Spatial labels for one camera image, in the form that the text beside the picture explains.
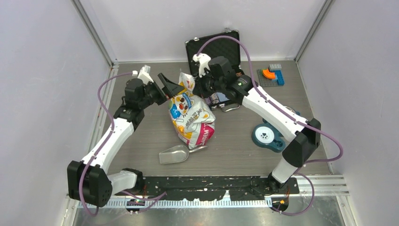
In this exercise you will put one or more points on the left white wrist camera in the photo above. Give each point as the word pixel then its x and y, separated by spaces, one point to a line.
pixel 143 74

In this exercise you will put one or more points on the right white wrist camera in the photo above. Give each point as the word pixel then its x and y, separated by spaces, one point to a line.
pixel 202 60

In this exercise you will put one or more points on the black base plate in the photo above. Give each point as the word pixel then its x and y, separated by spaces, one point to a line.
pixel 210 188

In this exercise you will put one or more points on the teal double pet bowl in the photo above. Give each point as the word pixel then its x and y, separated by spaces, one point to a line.
pixel 267 136

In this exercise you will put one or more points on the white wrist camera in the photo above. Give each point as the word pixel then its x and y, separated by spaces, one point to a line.
pixel 202 60
pixel 143 74

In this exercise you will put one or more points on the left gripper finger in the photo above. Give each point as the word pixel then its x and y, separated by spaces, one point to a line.
pixel 165 81
pixel 174 89

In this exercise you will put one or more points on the metal food scoop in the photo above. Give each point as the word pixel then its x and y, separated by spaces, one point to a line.
pixel 178 154

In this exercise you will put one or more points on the pet food bag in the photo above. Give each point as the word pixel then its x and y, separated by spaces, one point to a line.
pixel 192 118

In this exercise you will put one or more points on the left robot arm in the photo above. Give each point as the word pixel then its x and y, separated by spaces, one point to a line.
pixel 88 179

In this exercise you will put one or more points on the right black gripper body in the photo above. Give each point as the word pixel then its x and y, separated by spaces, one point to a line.
pixel 213 85

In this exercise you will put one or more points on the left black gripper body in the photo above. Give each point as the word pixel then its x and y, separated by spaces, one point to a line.
pixel 153 94

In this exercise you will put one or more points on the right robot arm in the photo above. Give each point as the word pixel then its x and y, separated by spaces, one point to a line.
pixel 299 132

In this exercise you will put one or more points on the black poker chip case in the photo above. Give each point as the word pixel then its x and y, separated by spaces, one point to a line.
pixel 224 50

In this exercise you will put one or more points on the toy brick assembly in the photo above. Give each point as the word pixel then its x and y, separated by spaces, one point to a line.
pixel 272 76

